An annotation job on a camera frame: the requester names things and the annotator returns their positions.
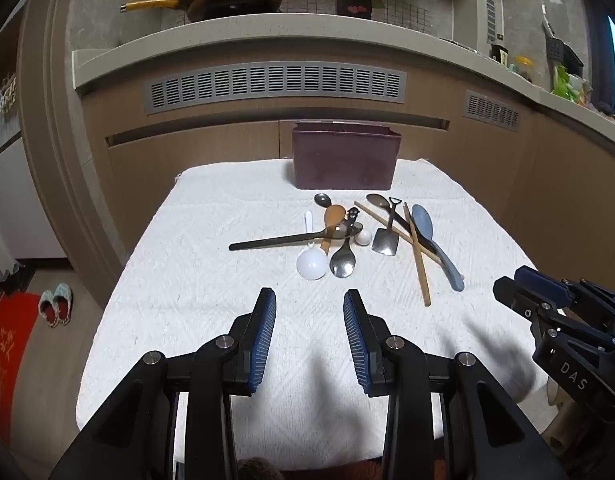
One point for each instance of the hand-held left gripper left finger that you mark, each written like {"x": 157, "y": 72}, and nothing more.
{"x": 265, "y": 340}

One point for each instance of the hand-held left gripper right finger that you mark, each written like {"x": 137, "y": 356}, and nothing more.
{"x": 355, "y": 340}

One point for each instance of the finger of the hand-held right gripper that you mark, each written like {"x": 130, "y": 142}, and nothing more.
{"x": 517, "y": 297}
{"x": 542, "y": 287}

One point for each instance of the white plastic round spoon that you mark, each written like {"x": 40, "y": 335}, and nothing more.
{"x": 312, "y": 264}

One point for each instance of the blue-grey rice paddle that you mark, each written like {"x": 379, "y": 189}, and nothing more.
{"x": 425, "y": 225}

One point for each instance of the purple plastic basket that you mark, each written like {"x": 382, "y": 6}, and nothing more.
{"x": 345, "y": 157}

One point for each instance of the tan wooden object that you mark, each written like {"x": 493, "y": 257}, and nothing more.
{"x": 557, "y": 420}

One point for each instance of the silver metal spoon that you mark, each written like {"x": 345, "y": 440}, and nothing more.
{"x": 342, "y": 264}

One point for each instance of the white textured towel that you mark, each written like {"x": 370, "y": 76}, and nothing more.
{"x": 187, "y": 310}

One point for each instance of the shovel-shaped metal spoon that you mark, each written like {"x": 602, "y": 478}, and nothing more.
{"x": 386, "y": 242}

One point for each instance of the small white round spoon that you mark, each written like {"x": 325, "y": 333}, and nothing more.
{"x": 364, "y": 236}

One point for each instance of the wooden spoon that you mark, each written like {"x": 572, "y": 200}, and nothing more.
{"x": 334, "y": 215}

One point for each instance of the bronze metal spoon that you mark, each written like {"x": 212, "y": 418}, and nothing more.
{"x": 377, "y": 201}

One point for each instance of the small dark metal spoon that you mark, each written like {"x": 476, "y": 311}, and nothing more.
{"x": 322, "y": 200}

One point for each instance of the small grey vent grille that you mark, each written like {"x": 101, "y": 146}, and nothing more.
{"x": 491, "y": 110}

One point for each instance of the green plastic bag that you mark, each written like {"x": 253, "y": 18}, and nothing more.
{"x": 565, "y": 85}

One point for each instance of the teal and red slipper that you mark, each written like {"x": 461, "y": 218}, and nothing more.
{"x": 62, "y": 302}
{"x": 47, "y": 310}

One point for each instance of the wooden kitchen cabinet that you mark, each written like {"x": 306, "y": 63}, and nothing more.
{"x": 202, "y": 140}

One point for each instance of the yellow-lid jar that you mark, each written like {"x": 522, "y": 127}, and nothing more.
{"x": 524, "y": 66}

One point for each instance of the dark bottle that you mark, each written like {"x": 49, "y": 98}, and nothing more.
{"x": 498, "y": 54}

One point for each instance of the large grey vent grille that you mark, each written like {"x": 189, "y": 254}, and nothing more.
{"x": 275, "y": 87}

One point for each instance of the red floor mat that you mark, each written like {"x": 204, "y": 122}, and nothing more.
{"x": 9, "y": 360}

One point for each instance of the grey vented column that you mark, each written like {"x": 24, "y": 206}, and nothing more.
{"x": 485, "y": 10}

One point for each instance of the white appliance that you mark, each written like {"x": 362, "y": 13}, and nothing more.
{"x": 12, "y": 200}

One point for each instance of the grey stone countertop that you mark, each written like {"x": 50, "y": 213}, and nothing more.
{"x": 297, "y": 35}

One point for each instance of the yellow frying pan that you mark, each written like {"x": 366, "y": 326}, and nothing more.
{"x": 232, "y": 0}

